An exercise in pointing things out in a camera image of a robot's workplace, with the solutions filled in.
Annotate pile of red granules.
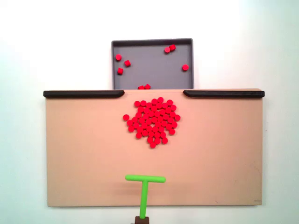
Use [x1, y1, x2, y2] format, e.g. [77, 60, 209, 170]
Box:
[123, 97, 181, 149]

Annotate green T-shaped pusher tool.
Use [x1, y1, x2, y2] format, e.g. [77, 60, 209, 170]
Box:
[125, 174, 167, 224]

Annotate grey plastic tray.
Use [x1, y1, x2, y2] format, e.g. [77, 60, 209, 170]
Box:
[111, 38, 195, 91]

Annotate beige rectangular board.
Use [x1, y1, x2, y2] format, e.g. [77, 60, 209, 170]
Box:
[43, 88, 264, 208]

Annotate black guard rail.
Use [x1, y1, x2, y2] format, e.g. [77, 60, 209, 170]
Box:
[183, 90, 265, 98]
[43, 90, 125, 98]

